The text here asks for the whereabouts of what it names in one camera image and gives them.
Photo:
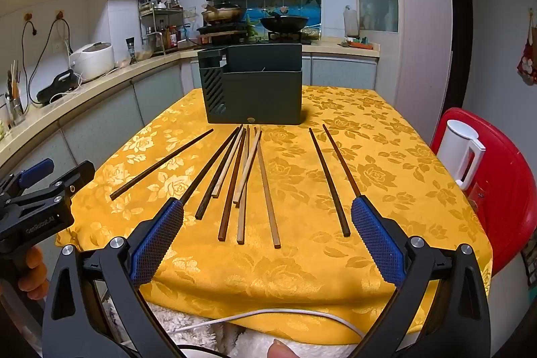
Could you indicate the white fluffy blanket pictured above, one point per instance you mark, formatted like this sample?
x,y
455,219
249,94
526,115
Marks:
x,y
243,341

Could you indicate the white rice cooker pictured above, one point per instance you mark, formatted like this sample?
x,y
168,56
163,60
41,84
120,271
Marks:
x,y
94,58

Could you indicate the red plastic chair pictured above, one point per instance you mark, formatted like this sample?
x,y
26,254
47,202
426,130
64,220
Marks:
x,y
503,194

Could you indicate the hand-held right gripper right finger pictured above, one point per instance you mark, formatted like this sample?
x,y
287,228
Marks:
x,y
377,240

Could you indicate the black countertop appliance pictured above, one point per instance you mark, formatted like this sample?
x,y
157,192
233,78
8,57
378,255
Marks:
x,y
54,85

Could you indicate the dark green utensil holder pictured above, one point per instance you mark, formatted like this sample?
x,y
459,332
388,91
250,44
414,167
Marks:
x,y
260,93

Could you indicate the yellow floral tablecloth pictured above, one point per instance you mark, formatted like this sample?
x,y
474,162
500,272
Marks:
x,y
293,278

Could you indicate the black wok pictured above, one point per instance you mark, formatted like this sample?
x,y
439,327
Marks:
x,y
285,22

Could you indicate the black pepper grinder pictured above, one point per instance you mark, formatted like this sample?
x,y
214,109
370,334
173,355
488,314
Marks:
x,y
131,52

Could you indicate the person's right hand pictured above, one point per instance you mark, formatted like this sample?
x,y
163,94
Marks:
x,y
283,350

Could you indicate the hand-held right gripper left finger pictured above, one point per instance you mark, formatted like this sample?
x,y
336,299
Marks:
x,y
157,240

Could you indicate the metal spice rack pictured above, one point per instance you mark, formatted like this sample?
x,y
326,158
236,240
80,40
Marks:
x,y
161,18

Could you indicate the person's left hand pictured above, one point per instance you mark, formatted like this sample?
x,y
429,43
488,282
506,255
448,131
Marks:
x,y
33,270

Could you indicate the white electric kettle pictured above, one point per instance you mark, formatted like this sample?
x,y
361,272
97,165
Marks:
x,y
455,148

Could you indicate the red hanging cloth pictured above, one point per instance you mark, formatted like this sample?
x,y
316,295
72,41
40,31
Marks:
x,y
528,56

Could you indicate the white plastic bottle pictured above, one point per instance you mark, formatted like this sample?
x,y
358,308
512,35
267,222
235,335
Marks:
x,y
351,22

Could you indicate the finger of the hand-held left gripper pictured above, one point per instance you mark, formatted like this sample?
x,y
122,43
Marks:
x,y
37,170
77,175

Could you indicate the orange tray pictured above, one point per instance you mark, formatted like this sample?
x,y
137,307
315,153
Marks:
x,y
358,44

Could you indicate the black gas stove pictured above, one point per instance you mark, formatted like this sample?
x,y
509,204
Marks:
x,y
289,37

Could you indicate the utensil cup with chopsticks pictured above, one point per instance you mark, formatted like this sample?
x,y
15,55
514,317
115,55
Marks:
x,y
14,102

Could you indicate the beige kitchen countertop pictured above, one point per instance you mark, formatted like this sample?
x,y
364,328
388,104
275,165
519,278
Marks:
x,y
138,68

